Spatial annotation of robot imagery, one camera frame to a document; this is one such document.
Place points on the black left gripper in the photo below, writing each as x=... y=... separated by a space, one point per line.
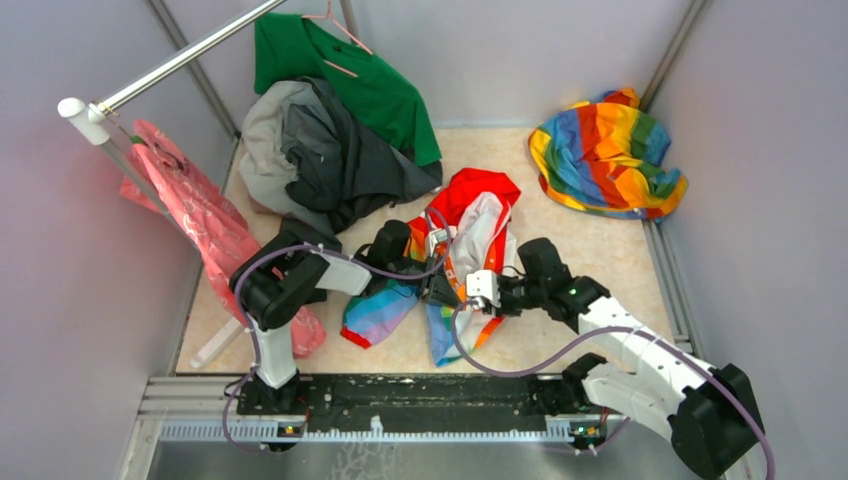
x=441 y=292

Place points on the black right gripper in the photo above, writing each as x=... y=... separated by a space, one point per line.
x=504 y=309

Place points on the red white cartoon jacket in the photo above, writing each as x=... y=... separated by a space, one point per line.
x=476 y=205

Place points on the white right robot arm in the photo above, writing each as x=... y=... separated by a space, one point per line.
x=708 y=415

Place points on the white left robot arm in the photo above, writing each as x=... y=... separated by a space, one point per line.
x=296 y=269

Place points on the dark grey jacket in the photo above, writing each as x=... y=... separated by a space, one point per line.
x=306 y=156

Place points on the rainbow striped garment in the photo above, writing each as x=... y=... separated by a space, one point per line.
x=604 y=157

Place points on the green t-shirt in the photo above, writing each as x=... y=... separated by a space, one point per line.
x=288 y=46

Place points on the pink patterned garment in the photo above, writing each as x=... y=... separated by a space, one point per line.
x=213 y=224

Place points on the pink clothes hanger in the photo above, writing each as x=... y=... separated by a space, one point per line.
x=341 y=36

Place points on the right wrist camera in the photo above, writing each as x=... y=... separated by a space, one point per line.
x=482 y=289

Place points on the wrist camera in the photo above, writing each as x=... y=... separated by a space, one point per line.
x=482 y=289
x=436 y=237

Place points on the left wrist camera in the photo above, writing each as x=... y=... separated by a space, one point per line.
x=436 y=237

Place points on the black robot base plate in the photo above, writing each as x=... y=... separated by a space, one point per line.
x=429 y=403

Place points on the aluminium frame rail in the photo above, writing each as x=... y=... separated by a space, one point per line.
x=202 y=409

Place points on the silver clothes rail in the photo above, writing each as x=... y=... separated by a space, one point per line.
x=88 y=118

